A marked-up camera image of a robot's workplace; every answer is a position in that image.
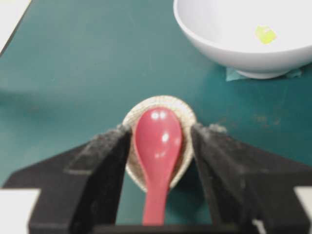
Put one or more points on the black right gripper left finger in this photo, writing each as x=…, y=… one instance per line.
x=69, y=193

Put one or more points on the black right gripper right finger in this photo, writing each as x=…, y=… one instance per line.
x=248, y=187

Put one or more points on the red plastic spoon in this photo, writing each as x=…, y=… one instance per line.
x=157, y=140

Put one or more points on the yellow hexagonal prism block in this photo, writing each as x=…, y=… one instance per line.
x=265, y=34

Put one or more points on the white round bowl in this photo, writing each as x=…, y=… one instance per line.
x=224, y=32

